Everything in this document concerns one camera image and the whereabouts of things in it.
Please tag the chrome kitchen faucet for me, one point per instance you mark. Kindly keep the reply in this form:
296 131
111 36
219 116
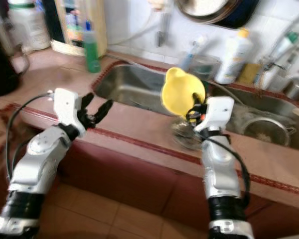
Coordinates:
271 63

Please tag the steel sink basin with strainer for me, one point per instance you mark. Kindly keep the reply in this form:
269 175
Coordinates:
254 104

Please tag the hanging dark pan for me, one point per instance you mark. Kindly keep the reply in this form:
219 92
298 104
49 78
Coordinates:
244 15

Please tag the white detergent bottle yellow cap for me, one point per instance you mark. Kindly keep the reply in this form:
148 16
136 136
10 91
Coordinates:
233 57

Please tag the hanging steel pan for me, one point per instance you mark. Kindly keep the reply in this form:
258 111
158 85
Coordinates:
204 7

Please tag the green dish soap bottle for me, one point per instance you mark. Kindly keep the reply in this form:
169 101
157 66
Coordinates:
91 55

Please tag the white blue toothbrush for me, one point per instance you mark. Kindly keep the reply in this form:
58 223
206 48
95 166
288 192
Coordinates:
196 46

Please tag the yellow plastic bowl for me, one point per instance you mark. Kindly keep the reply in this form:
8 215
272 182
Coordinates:
179 92

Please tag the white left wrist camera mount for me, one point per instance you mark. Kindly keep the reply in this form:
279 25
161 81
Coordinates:
68 107

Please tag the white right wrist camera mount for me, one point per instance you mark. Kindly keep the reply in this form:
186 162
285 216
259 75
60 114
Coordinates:
219 109

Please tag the round steel strainer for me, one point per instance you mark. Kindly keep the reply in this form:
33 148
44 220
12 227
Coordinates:
266 130

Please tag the beige water ionizer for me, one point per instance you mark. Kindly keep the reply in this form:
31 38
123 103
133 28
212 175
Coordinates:
70 25

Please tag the yellow sponge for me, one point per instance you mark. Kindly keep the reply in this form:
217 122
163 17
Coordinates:
249 73

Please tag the white bottle green cap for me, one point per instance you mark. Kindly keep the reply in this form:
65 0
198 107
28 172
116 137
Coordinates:
289 42

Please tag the black electric kettle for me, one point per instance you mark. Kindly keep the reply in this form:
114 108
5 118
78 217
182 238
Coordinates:
2 64

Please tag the chrome ionizer spout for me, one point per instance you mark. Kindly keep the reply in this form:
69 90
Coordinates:
162 30

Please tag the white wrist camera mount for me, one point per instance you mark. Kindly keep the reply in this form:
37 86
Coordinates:
68 107
219 109

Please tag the square steel sink basin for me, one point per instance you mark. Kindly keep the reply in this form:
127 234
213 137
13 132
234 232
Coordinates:
134 84

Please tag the white plastic jar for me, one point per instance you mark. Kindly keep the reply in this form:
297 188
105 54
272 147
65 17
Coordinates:
30 27

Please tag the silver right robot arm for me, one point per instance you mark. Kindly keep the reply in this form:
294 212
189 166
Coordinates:
219 164

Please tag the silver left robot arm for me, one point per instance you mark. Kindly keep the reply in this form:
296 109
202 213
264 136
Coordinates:
42 159

